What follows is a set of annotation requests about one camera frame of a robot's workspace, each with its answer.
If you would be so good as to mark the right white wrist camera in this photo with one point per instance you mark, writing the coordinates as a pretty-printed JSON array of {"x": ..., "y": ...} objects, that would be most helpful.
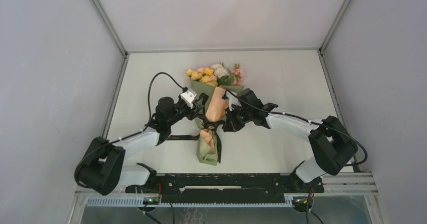
[{"x": 226, "y": 96}]

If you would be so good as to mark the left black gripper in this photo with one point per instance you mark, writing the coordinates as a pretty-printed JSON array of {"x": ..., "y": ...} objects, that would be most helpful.
[{"x": 191, "y": 112}]

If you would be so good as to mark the yellow flower stem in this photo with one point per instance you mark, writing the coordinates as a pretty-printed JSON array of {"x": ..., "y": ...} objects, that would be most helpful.
[{"x": 203, "y": 75}]

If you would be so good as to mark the black mounting rail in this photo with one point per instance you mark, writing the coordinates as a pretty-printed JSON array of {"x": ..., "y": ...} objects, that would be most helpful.
[{"x": 267, "y": 188}]

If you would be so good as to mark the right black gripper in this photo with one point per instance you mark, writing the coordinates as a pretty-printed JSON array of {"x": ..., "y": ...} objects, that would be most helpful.
[{"x": 230, "y": 125}]

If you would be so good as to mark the green orange wrapping paper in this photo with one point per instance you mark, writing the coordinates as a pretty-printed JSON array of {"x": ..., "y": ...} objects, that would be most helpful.
[{"x": 215, "y": 107}]

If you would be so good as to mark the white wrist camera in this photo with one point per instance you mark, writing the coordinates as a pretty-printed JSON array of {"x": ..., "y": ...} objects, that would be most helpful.
[
  {"x": 226, "y": 96},
  {"x": 189, "y": 97}
]

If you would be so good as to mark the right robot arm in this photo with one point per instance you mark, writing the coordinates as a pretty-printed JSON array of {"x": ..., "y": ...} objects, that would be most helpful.
[{"x": 332, "y": 146}]

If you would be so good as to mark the pink rose stem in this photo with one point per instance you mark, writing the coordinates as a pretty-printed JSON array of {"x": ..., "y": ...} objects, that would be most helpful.
[{"x": 238, "y": 74}]

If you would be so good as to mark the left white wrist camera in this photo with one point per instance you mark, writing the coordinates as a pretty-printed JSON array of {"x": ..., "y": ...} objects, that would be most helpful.
[{"x": 189, "y": 97}]

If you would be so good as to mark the black printed ribbon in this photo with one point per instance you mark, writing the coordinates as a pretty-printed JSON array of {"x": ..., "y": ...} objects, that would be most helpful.
[{"x": 209, "y": 144}]

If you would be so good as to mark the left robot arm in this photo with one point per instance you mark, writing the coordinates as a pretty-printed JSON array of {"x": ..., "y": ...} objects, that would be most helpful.
[{"x": 102, "y": 168}]

